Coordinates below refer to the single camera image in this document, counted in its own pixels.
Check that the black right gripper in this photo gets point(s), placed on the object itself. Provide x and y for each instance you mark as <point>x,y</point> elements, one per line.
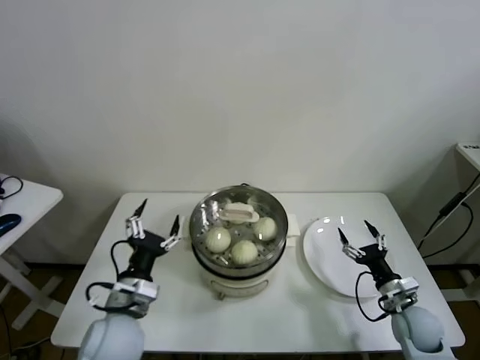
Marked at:
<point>377,258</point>

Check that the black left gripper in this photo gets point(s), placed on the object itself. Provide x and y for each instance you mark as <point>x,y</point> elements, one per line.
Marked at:
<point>146,251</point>

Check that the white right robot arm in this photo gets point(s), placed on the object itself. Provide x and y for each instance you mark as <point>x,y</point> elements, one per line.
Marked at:
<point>416,322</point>

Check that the stainless steel steamer basket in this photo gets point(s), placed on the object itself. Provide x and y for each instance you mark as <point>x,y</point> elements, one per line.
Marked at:
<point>240,240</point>

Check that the steel steamer pot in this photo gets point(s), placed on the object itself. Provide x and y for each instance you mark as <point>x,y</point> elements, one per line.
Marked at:
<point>240,287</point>

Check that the white round plate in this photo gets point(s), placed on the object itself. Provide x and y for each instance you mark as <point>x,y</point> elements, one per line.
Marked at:
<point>326,255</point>

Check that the white folding side table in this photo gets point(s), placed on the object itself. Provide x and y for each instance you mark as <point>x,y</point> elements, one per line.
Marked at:
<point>33,198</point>

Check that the blue computer mouse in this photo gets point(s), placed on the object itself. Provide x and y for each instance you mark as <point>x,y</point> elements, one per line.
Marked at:
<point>7,223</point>

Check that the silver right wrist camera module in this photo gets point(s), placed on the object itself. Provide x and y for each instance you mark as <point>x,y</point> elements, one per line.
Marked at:
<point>407,287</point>

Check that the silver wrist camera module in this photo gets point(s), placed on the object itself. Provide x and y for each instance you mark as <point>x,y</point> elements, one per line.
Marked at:
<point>137,288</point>
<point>407,287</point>

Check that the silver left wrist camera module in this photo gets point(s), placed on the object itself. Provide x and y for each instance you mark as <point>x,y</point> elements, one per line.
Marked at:
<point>137,288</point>

